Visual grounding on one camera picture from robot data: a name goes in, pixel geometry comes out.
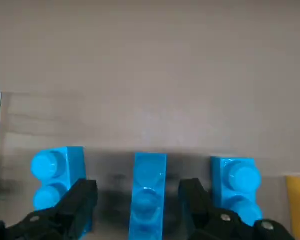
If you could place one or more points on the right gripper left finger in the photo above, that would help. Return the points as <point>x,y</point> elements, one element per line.
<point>72,207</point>

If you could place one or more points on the blue three-stud block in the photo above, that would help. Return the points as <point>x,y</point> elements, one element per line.
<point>147,175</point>
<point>235,175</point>
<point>65,162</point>

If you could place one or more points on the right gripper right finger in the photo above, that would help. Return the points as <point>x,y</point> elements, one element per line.
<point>197,212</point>

